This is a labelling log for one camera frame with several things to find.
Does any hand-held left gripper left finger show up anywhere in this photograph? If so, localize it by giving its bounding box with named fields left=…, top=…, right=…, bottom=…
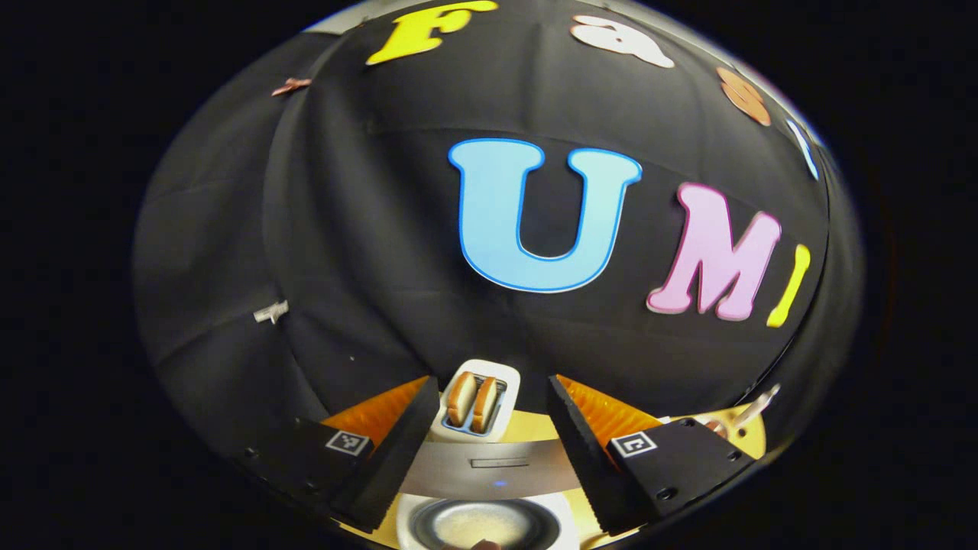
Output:
left=244, top=376, right=442, bottom=534

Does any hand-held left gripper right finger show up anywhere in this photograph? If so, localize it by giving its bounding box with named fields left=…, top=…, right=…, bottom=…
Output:
left=546, top=374, right=757, bottom=535

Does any white rice cooker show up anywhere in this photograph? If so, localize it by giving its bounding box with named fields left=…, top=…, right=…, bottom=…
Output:
left=397, top=439, right=585, bottom=550

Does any toast bread slice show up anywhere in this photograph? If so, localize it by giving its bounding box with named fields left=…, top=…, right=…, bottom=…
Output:
left=471, top=376, right=499, bottom=435
left=446, top=371, right=478, bottom=428

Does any white toaster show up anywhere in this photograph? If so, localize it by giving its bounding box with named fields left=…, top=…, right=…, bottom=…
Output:
left=429, top=359, right=522, bottom=444

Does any black backdrop cloth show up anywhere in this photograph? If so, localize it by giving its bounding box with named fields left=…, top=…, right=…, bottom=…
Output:
left=131, top=0, right=864, bottom=490

